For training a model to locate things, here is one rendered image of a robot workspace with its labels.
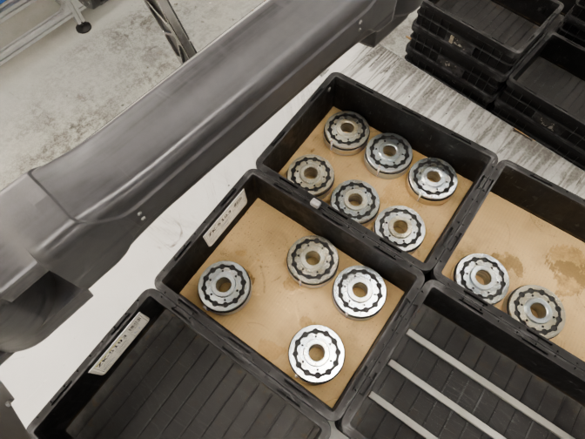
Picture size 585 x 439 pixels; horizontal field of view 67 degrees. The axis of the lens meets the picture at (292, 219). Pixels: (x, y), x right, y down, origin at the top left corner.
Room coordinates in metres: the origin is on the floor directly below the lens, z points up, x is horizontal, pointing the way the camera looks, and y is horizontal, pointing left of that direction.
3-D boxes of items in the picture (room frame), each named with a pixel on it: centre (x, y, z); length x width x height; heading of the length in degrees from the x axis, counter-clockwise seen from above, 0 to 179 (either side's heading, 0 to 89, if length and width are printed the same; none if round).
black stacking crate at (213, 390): (-0.01, 0.20, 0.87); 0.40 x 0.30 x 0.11; 51
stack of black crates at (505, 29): (1.26, -0.73, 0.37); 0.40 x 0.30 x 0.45; 44
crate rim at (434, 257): (0.46, -0.18, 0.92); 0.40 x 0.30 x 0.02; 51
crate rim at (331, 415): (0.23, 0.01, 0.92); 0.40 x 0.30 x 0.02; 51
